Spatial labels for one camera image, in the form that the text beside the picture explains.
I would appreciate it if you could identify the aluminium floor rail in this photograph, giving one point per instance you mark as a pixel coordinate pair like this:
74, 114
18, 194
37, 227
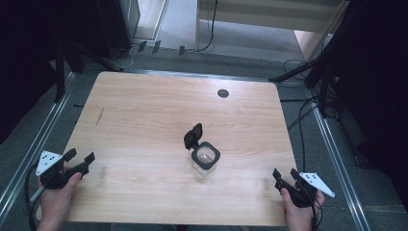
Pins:
29, 150
340, 166

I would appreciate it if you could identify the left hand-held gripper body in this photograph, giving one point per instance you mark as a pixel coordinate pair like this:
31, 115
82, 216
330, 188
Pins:
51, 170

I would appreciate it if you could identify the black metal stand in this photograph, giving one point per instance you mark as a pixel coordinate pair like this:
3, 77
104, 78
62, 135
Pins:
317, 70
61, 67

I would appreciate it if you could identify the clear jar with black lid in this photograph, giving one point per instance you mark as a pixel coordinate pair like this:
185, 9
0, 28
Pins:
202, 150

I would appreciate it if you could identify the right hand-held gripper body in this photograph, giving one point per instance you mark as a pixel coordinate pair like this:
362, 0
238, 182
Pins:
304, 191

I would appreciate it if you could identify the white cabinet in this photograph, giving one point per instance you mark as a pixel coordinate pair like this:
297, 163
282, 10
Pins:
256, 16

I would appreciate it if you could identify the person's right hand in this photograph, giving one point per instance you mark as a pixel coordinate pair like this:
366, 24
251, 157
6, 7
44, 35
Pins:
300, 213

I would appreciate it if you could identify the black table grommet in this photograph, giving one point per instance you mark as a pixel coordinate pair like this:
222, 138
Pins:
223, 93

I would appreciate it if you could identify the person's left hand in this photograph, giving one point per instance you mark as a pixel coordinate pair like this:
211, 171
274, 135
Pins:
59, 200

